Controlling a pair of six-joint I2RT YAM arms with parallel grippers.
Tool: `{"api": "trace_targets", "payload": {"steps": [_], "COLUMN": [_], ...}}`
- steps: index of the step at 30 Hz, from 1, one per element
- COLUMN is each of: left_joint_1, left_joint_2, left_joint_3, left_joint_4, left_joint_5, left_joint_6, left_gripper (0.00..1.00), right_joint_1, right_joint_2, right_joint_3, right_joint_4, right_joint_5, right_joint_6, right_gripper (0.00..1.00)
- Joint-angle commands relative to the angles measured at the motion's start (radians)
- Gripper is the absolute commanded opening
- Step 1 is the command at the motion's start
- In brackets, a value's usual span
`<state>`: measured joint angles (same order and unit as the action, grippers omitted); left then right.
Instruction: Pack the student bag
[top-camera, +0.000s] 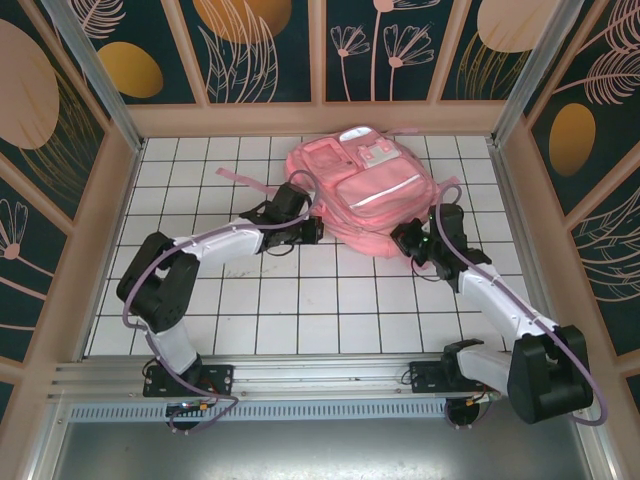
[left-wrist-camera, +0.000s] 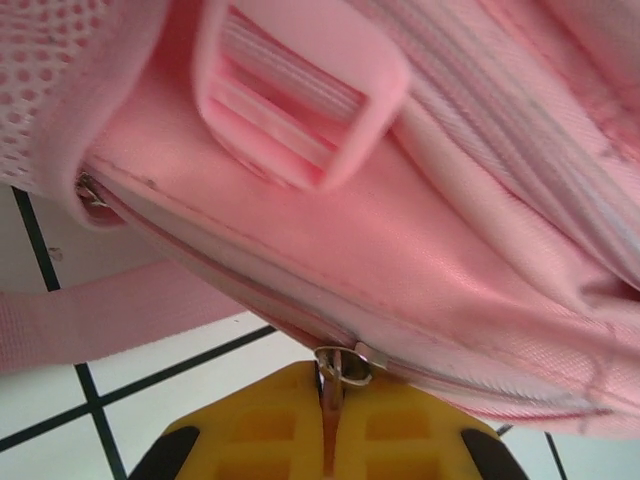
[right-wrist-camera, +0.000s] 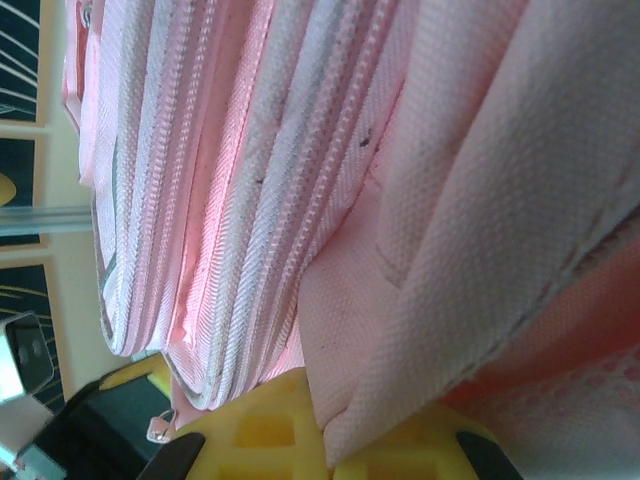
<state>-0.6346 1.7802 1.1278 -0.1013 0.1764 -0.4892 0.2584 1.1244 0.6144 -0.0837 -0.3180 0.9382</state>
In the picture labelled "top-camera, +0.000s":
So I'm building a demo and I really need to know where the pink student backpack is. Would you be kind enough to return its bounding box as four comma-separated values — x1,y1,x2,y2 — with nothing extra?
215,124,461,274

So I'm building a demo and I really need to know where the grey metal sheet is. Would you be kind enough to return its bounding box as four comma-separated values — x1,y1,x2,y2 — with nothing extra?
29,419,621,480

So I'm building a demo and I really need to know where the aluminium side rail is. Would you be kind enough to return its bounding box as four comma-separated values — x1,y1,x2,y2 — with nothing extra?
488,142,569,356

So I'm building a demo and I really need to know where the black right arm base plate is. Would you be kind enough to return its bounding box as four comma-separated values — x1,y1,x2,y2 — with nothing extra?
407,360,501,399

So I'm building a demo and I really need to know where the aluminium front rail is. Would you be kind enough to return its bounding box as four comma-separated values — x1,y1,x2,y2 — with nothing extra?
47,353,596,401

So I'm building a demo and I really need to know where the aluminium corner post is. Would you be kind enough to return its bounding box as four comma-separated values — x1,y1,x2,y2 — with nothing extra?
42,0,146,154
489,0,581,146

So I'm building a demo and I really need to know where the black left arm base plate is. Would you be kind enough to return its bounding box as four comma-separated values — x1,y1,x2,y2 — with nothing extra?
142,363,236,399

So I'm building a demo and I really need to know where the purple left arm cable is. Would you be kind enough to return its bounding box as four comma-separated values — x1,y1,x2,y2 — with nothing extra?
122,169,324,436

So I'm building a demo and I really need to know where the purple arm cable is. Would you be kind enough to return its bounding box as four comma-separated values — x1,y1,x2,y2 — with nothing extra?
432,183,611,431
122,169,324,436

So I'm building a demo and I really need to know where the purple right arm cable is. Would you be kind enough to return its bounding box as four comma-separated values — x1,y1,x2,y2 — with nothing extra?
432,183,611,431

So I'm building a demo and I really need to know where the grey slotted cable duct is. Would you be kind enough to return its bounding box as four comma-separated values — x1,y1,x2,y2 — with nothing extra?
67,403,576,422

